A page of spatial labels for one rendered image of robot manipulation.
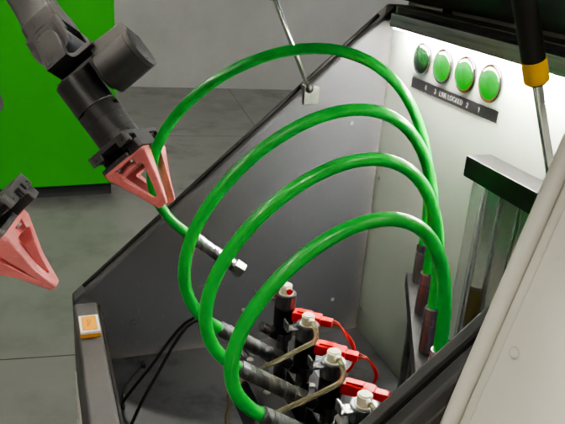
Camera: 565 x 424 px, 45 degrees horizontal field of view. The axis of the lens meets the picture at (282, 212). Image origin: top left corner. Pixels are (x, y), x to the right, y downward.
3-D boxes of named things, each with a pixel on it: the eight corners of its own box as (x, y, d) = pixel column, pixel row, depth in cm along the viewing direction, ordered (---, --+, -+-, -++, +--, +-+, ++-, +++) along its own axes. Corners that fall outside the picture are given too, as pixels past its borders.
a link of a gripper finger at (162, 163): (195, 185, 93) (154, 129, 93) (177, 192, 86) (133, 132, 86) (159, 214, 95) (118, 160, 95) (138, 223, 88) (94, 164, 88)
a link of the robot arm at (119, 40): (75, 69, 99) (32, 41, 91) (134, 18, 97) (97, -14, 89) (106, 129, 94) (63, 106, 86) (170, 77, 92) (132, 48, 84)
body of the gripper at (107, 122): (162, 137, 95) (130, 94, 95) (133, 141, 85) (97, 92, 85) (129, 166, 96) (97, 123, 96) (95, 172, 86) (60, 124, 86)
